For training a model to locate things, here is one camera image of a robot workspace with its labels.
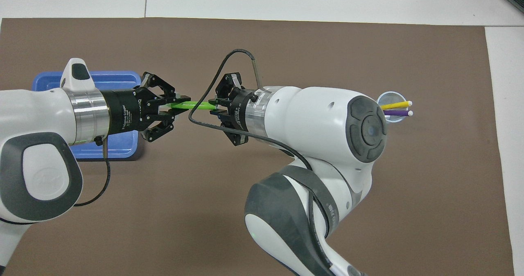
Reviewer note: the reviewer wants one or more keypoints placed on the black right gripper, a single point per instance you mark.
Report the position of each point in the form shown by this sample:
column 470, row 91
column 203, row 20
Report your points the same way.
column 239, row 112

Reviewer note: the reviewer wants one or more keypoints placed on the clear plastic cup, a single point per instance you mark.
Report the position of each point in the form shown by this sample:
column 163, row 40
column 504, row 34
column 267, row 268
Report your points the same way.
column 397, row 98

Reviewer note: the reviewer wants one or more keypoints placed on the blue plastic tray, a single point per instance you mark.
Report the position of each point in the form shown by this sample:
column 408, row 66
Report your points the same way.
column 118, row 145

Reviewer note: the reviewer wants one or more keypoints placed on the yellow pen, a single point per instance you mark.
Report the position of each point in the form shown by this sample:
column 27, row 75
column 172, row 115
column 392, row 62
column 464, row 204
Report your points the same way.
column 399, row 104

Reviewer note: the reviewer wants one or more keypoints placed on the green pen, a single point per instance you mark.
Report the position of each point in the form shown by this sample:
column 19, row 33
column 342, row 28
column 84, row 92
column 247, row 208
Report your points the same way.
column 200, row 105

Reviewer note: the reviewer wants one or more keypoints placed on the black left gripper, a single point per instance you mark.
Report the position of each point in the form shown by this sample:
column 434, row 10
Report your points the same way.
column 123, row 110

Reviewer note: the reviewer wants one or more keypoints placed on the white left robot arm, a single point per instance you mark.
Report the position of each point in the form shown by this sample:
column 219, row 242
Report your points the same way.
column 37, row 116

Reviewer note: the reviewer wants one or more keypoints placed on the brown table mat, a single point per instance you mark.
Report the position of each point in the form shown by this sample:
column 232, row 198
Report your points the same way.
column 430, row 206

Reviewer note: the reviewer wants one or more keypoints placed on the purple pen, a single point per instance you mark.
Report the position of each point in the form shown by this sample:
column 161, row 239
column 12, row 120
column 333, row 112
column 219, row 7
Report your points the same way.
column 399, row 113

